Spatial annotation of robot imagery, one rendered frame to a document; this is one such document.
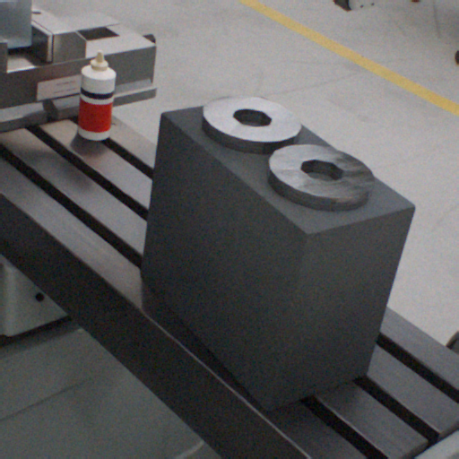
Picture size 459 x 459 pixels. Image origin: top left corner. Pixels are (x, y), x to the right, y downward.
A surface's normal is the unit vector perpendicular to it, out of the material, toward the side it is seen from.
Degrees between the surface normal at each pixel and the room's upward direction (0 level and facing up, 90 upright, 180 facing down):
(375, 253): 90
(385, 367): 0
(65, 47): 90
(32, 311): 90
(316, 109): 0
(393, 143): 0
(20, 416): 90
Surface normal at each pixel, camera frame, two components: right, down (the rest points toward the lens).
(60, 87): 0.67, 0.48
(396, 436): 0.15, -0.83
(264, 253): -0.81, 0.21
